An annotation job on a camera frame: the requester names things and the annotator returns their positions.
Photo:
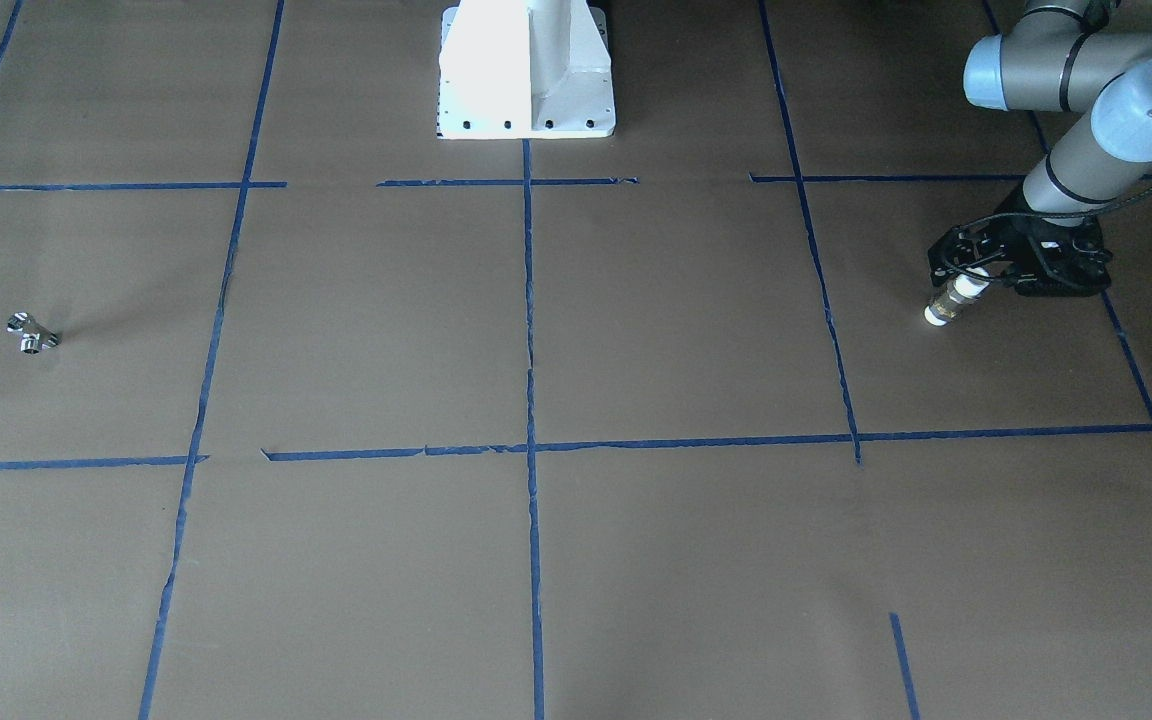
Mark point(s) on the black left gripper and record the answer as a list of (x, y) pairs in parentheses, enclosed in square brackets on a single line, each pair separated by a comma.
[(1018, 243)]

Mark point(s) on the white brass PPR valve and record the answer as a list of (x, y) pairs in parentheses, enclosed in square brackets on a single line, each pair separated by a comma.
[(954, 299)]

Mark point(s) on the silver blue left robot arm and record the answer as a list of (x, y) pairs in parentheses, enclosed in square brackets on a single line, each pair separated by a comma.
[(1061, 57)]

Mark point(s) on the brown paper table mat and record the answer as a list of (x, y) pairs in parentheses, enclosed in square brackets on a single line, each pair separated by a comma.
[(349, 422)]

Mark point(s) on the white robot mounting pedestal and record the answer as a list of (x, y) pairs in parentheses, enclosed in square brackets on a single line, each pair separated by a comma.
[(525, 69)]

